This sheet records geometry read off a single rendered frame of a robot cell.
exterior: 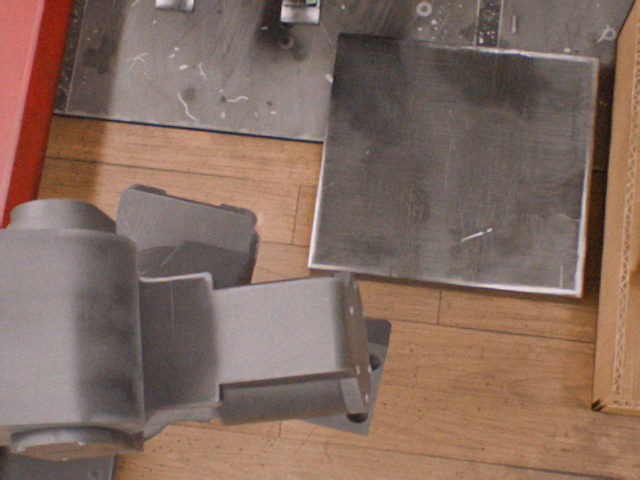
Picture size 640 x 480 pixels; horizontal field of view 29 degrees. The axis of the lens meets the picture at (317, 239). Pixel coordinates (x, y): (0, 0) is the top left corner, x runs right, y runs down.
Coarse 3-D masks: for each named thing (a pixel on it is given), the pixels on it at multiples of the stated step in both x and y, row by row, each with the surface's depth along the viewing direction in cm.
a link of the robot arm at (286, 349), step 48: (144, 288) 47; (192, 288) 47; (240, 288) 46; (288, 288) 46; (336, 288) 46; (144, 336) 46; (192, 336) 46; (240, 336) 46; (288, 336) 45; (336, 336) 45; (144, 384) 46; (192, 384) 46; (240, 384) 46; (288, 384) 47; (336, 384) 47; (48, 432) 41; (96, 432) 42
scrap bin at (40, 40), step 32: (0, 0) 84; (32, 0) 84; (64, 0) 81; (0, 32) 83; (32, 32) 77; (64, 32) 82; (0, 64) 82; (32, 64) 76; (0, 96) 82; (32, 96) 77; (0, 128) 81; (32, 128) 78; (0, 160) 81; (32, 160) 78; (0, 192) 80; (32, 192) 79; (0, 224) 74
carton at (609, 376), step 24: (624, 24) 79; (624, 48) 78; (624, 72) 77; (624, 96) 76; (624, 120) 75; (624, 144) 74; (624, 168) 73; (624, 192) 72; (624, 216) 71; (624, 240) 71; (624, 264) 71; (600, 288) 77; (624, 288) 70; (600, 312) 76; (624, 312) 70; (600, 336) 75; (624, 336) 76; (600, 360) 74; (624, 360) 76; (600, 384) 73; (624, 384) 75; (600, 408) 74; (624, 408) 73
